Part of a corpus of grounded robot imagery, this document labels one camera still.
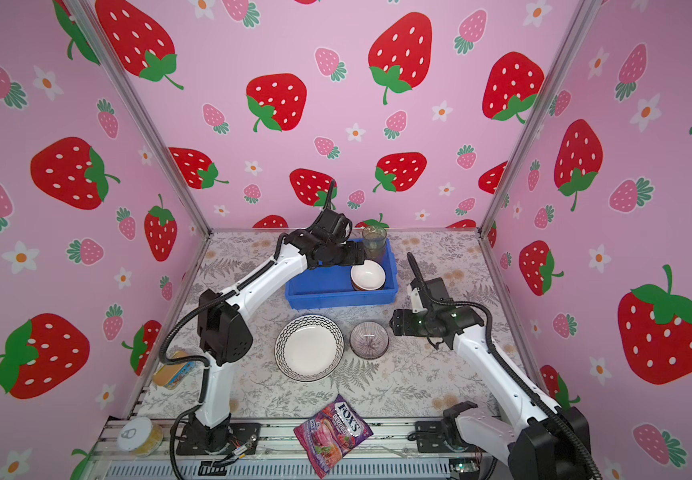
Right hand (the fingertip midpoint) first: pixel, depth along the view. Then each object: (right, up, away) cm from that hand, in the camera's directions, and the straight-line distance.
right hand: (400, 322), depth 81 cm
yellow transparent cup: (-5, +18, +20) cm, 27 cm away
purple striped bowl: (-8, -7, +7) cm, 13 cm away
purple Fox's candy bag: (-18, -26, -8) cm, 33 cm away
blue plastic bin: (-23, +8, +23) cm, 33 cm away
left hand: (-11, +19, +7) cm, 23 cm away
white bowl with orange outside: (-8, +12, +18) cm, 23 cm away
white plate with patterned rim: (-27, -10, +9) cm, 30 cm away
